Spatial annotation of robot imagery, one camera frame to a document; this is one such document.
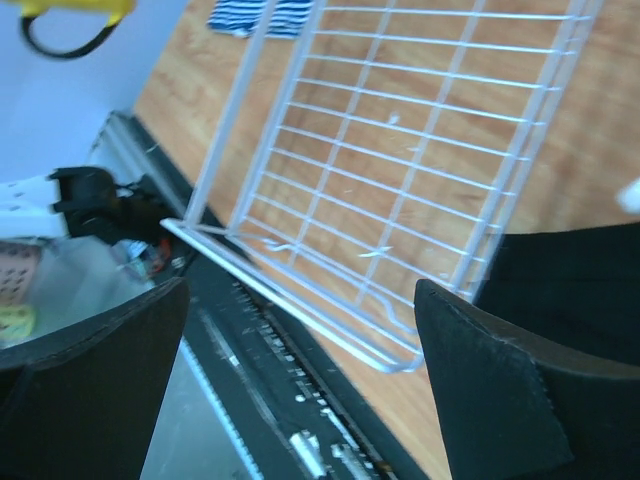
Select blue striped cloth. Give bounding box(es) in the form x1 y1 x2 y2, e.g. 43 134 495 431
207 0 313 39

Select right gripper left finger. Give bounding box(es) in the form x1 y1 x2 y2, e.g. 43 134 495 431
1 277 189 479

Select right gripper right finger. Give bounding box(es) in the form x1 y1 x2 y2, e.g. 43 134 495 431
414 279 639 479

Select yellow mug black handle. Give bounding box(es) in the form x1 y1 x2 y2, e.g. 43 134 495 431
10 0 138 60

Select black cloth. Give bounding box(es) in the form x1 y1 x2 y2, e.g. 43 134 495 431
475 223 639 365

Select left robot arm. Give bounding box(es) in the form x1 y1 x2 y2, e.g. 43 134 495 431
1 166 173 246

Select white wire dish rack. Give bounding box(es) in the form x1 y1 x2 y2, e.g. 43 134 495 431
165 1 601 373

